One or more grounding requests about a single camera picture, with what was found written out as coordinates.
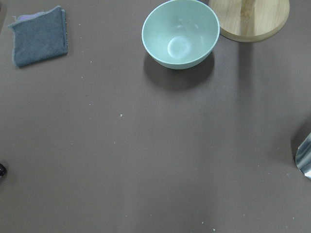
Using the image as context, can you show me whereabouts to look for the grey folded cloth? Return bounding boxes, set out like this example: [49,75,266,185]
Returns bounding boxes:
[8,5,68,67]

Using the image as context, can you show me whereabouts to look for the dark cherries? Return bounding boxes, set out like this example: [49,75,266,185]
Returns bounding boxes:
[0,164,7,178]

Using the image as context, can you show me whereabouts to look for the mint green bowl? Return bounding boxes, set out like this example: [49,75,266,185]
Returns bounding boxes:
[141,0,220,69]

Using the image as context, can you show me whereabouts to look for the steel ice scoop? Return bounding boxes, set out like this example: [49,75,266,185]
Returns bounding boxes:
[295,134,311,179]

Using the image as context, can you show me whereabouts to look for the wooden cup tree stand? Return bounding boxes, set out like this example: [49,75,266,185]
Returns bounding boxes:
[208,0,290,43]

